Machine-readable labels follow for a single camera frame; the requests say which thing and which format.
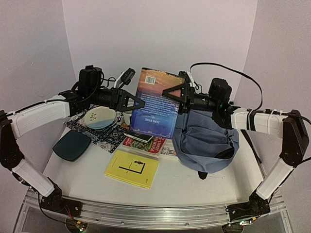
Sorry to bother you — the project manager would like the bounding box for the patterned patchwork placemat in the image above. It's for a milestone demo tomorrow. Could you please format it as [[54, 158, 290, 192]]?
[[64, 105, 128, 153]]

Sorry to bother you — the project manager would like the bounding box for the cream and blue plate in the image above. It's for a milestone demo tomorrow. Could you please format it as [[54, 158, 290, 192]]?
[[84, 106, 116, 129]]

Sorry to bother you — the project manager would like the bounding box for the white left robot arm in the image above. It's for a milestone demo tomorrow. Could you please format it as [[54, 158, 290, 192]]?
[[0, 65, 145, 216]]

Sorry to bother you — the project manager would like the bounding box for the white ribbed mug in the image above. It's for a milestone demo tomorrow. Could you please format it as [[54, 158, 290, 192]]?
[[123, 111, 132, 125]]

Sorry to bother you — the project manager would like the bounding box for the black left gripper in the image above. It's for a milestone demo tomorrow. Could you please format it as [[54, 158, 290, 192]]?
[[89, 87, 147, 112]]

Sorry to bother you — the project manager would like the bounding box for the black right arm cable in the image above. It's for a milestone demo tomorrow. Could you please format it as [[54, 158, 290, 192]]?
[[189, 63, 264, 112]]

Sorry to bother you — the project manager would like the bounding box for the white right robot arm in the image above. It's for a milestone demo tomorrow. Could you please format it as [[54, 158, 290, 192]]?
[[163, 78, 310, 221]]

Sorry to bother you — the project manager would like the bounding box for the green Alice in Wonderland book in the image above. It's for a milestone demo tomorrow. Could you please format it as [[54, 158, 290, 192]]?
[[124, 131, 153, 143]]

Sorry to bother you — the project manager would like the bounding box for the red floral book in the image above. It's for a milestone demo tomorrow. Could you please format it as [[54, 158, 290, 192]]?
[[122, 137, 166, 157]]

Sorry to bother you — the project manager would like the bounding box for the blue grey backpack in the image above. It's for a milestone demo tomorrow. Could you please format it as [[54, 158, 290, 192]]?
[[172, 110, 240, 180]]

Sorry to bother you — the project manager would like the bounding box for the white floral notebook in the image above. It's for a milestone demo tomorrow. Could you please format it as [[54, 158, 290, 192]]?
[[160, 139, 175, 156]]

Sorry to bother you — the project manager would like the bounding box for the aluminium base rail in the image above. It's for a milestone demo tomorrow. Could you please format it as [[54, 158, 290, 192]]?
[[14, 189, 293, 233]]

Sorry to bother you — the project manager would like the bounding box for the yellow book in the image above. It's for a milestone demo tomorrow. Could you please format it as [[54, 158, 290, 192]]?
[[104, 150, 159, 189]]

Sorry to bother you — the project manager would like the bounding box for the dark blue book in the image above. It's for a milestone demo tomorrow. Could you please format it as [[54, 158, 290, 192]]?
[[130, 67, 185, 139]]

